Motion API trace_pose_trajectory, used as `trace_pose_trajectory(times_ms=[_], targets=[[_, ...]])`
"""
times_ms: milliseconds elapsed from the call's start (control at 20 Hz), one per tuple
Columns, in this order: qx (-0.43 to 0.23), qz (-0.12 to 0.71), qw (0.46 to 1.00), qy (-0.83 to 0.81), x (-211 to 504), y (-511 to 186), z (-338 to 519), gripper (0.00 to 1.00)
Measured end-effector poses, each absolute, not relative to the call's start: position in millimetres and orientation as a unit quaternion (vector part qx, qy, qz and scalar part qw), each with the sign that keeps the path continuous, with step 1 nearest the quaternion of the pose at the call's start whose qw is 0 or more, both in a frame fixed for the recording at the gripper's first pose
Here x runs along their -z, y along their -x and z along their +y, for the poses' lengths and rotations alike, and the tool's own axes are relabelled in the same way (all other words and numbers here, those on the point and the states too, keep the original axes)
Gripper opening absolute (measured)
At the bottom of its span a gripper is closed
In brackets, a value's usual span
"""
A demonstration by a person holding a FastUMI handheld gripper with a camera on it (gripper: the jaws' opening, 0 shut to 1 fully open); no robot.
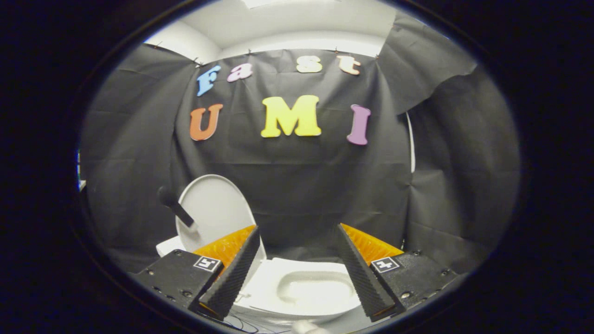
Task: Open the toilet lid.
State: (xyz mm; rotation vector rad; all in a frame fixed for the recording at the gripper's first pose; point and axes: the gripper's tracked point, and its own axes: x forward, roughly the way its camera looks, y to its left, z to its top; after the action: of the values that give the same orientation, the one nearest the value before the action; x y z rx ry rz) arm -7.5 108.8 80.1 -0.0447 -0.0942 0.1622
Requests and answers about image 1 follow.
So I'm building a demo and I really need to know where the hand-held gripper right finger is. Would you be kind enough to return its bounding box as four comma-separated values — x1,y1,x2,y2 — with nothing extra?
336,223,458,322

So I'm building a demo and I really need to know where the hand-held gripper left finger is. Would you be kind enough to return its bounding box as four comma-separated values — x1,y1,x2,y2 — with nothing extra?
130,225,261,321

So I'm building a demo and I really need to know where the white toilet lid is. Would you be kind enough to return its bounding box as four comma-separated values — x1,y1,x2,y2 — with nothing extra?
175,174,268,280

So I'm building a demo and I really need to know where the black lid handle tab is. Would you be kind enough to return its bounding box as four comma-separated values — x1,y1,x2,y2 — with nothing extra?
158,186,196,228

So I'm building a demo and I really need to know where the white toilet bowl with seat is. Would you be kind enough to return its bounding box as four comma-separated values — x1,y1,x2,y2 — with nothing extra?
233,257,363,321

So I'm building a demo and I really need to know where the white toilet tank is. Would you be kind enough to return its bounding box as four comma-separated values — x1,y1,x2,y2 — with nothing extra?
155,236,187,257

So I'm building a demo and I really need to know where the black backdrop cloth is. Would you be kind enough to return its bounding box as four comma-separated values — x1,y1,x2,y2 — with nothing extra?
80,9,520,274

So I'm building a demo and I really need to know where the ceiling light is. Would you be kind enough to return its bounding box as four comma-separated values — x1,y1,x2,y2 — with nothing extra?
240,0,337,9

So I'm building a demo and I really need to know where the thin black cable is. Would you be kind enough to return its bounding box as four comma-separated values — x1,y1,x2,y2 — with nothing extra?
204,310,261,334

